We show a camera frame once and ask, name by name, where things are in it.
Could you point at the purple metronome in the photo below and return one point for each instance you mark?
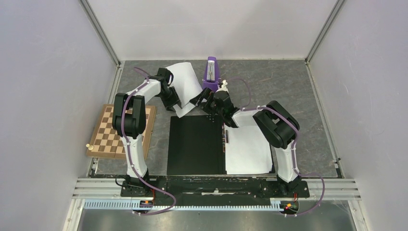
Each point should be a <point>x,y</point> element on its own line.
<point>211,77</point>

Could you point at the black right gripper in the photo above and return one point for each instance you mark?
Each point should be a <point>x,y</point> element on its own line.
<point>208,94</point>

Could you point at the white chess pawn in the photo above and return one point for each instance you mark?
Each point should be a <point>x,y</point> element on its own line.
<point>89,146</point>

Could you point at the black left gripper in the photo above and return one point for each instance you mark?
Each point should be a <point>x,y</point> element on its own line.
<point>174,101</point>

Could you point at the aluminium frame rail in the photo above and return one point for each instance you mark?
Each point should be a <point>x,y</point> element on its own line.
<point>105,194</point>

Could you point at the white paper stack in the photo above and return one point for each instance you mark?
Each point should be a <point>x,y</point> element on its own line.
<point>186,85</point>

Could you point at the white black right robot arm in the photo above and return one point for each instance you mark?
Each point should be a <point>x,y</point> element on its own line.
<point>276,125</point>

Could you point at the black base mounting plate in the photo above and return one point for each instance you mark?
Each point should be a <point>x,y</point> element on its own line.
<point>210,188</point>

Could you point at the blue black file folder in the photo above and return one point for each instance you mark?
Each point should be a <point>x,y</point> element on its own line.
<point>196,146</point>

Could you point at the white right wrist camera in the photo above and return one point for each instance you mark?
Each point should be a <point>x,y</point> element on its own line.
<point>223,86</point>

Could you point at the white paper sheets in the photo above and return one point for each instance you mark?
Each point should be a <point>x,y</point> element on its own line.
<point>247,151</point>

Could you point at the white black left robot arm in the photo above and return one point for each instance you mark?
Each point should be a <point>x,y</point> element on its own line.
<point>129,121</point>

